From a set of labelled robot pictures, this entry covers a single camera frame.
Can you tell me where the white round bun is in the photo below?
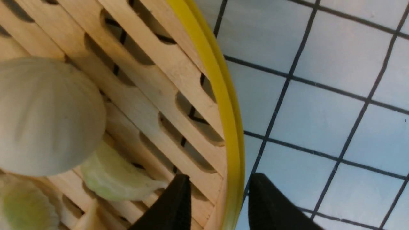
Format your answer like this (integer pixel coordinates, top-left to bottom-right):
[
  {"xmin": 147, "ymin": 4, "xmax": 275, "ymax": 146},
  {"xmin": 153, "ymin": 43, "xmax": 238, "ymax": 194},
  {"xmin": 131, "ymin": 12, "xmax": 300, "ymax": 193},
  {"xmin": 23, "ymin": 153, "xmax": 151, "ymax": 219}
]
[{"xmin": 0, "ymin": 57, "xmax": 106, "ymax": 176}]

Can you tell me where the yellow-rimmed bamboo steamer basket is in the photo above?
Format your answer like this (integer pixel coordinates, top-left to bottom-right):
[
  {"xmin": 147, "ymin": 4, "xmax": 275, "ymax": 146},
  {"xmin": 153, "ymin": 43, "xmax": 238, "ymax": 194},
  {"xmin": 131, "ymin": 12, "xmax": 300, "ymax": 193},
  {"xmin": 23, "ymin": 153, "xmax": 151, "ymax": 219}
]
[{"xmin": 0, "ymin": 0, "xmax": 244, "ymax": 230}]

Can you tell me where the white checkered tablecloth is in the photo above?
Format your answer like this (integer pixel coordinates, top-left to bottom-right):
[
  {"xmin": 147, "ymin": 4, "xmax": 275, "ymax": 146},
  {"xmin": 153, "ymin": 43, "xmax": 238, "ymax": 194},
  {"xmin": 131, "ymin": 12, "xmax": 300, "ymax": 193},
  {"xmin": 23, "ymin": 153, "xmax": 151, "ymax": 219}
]
[{"xmin": 196, "ymin": 0, "xmax": 409, "ymax": 230}]

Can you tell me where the pale green dumpling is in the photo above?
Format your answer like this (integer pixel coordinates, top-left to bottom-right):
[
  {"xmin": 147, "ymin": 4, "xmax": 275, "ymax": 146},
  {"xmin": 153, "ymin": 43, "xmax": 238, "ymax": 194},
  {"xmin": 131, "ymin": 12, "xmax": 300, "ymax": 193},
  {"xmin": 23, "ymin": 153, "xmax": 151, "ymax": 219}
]
[{"xmin": 80, "ymin": 140, "xmax": 168, "ymax": 201}]

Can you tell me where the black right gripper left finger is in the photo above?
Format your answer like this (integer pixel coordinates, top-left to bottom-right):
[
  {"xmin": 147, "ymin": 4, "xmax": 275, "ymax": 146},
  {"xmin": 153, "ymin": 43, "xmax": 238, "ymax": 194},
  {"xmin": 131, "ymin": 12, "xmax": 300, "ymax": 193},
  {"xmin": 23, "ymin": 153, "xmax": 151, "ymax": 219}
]
[{"xmin": 129, "ymin": 174, "xmax": 191, "ymax": 230}]

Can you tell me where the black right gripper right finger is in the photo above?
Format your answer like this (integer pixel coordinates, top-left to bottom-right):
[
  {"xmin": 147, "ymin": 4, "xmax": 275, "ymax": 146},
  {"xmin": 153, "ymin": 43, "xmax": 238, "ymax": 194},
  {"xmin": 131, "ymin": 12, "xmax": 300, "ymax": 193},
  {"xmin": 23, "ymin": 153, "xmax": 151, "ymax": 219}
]
[{"xmin": 248, "ymin": 173, "xmax": 322, "ymax": 230}]

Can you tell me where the pale green round bun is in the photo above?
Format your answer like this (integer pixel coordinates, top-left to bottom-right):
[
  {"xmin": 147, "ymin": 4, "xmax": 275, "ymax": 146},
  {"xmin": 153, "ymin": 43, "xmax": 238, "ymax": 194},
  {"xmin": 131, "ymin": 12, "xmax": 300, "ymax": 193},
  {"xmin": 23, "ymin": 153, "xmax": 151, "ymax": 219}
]
[{"xmin": 0, "ymin": 174, "xmax": 60, "ymax": 230}]

